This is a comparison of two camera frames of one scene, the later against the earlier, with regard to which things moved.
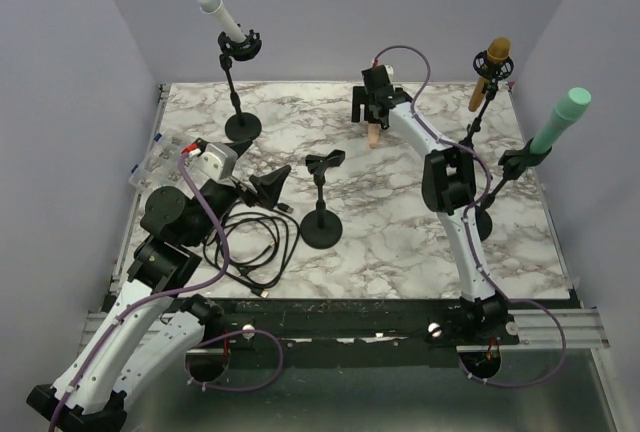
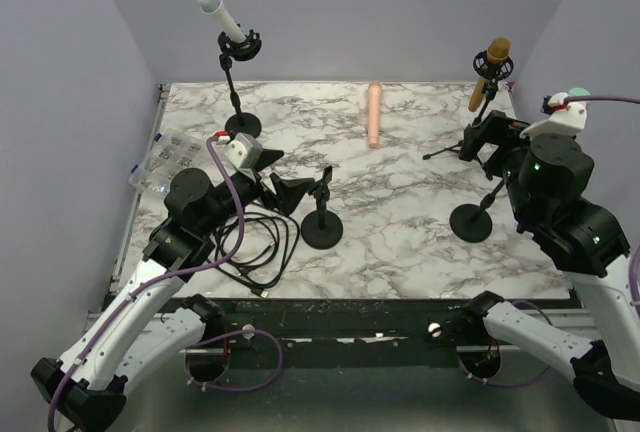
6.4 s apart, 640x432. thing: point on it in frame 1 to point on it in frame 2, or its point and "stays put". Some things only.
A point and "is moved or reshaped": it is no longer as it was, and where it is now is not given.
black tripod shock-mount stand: [493, 73] stays put
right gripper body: [370, 116] to [503, 129]
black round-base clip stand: [322, 229] is moved or reshaped
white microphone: [210, 2] stays put
